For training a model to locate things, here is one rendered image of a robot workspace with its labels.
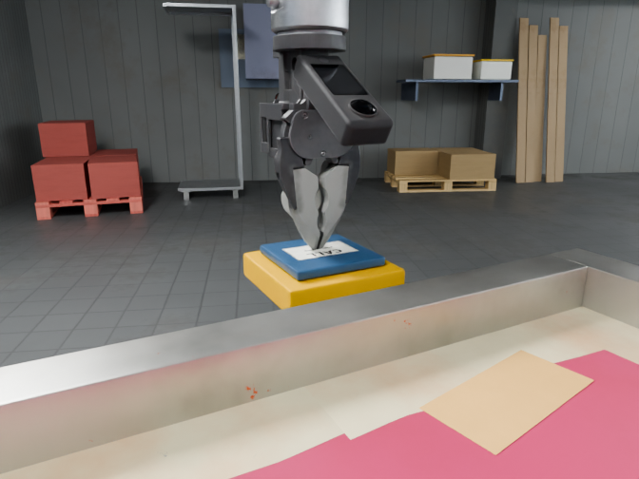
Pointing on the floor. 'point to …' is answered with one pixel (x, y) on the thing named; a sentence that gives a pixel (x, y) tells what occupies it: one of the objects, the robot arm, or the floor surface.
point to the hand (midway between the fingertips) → (319, 239)
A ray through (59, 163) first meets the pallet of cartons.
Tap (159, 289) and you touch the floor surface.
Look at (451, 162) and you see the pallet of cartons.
